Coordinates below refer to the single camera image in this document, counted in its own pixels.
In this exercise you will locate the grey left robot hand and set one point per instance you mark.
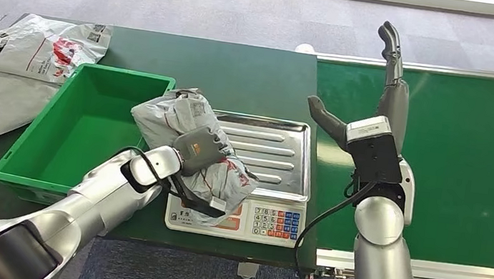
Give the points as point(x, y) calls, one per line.
point(200, 149)

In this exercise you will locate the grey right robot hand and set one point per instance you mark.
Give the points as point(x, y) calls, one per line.
point(395, 100)

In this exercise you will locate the grey courier package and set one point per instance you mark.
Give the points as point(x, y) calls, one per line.
point(169, 116)

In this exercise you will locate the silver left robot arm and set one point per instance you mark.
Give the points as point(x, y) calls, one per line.
point(75, 211)

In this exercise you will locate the green conveyor belt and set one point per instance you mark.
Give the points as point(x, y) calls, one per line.
point(462, 176)

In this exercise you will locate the steel scale tray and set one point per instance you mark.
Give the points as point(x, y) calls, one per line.
point(273, 156)

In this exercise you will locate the small white round object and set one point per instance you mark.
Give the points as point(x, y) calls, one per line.
point(305, 49)

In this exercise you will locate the white digital scale base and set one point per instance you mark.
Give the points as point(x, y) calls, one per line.
point(276, 223)

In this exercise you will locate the green plastic crate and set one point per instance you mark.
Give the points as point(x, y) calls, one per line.
point(81, 126)

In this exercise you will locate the grey table foot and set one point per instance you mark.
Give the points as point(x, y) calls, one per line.
point(248, 270)

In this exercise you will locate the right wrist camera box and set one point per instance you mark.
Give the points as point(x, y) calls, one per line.
point(374, 150)

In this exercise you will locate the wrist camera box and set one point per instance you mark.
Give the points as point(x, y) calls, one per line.
point(374, 150)
point(207, 205)

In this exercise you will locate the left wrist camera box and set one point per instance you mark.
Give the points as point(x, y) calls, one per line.
point(207, 205)

